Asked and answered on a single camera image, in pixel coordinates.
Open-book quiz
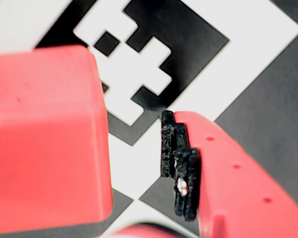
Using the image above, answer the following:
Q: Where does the red cube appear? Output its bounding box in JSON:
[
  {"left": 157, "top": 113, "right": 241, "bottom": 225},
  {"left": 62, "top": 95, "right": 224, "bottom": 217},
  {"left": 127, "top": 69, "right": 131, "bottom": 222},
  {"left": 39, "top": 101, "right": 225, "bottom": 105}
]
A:
[{"left": 0, "top": 44, "right": 114, "bottom": 236}]

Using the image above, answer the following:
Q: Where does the black white marker board mat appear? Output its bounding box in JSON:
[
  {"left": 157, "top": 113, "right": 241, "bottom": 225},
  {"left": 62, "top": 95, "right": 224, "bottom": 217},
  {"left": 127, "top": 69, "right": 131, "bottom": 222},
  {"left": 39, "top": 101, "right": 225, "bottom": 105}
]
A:
[{"left": 0, "top": 0, "right": 298, "bottom": 238}]

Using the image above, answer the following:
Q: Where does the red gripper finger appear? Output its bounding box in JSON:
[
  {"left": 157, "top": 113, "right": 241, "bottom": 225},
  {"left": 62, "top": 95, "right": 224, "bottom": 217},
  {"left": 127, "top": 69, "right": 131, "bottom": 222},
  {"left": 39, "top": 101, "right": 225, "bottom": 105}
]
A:
[
  {"left": 111, "top": 221, "right": 182, "bottom": 238},
  {"left": 160, "top": 110, "right": 298, "bottom": 238}
]

